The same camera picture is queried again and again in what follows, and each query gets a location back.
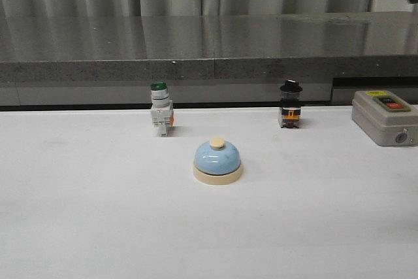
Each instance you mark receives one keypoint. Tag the grey push button box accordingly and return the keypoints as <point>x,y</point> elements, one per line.
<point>385,117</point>

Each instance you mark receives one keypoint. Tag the green push button switch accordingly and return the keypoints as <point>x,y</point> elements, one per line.
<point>162,111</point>

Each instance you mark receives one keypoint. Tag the grey stone counter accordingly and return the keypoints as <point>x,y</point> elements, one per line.
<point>110,62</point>

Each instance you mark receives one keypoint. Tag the black selector knob switch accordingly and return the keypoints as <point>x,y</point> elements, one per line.
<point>290,108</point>

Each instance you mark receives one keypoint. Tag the blue and cream call bell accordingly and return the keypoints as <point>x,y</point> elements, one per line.
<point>217,162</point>

